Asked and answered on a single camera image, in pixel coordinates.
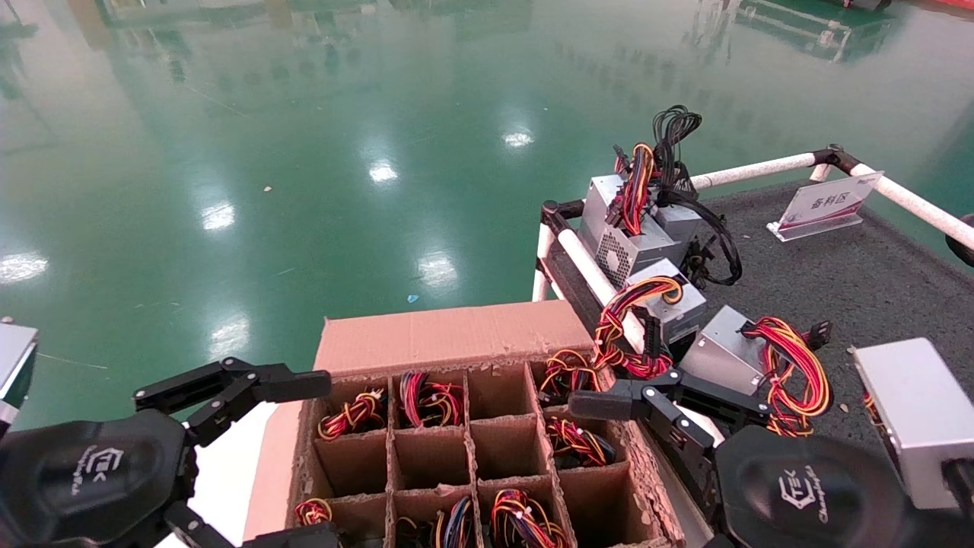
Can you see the silver power supply plain face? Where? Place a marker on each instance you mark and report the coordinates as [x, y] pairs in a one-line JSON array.
[[605, 194]]

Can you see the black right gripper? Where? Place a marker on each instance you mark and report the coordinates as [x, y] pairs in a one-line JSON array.
[[806, 495]]

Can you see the cardboard box with dividers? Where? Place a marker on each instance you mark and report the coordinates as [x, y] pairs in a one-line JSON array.
[[456, 335]]

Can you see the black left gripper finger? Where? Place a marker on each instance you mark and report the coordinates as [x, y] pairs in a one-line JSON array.
[[297, 384]]

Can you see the black foam cart mat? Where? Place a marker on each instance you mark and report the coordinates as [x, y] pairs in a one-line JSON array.
[[837, 289]]

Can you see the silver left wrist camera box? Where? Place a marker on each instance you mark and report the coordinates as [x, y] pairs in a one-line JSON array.
[[15, 350]]

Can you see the white pipe cart frame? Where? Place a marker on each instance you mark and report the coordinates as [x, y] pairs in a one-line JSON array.
[[586, 268]]

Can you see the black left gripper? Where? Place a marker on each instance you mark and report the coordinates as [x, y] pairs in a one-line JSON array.
[[76, 472]]

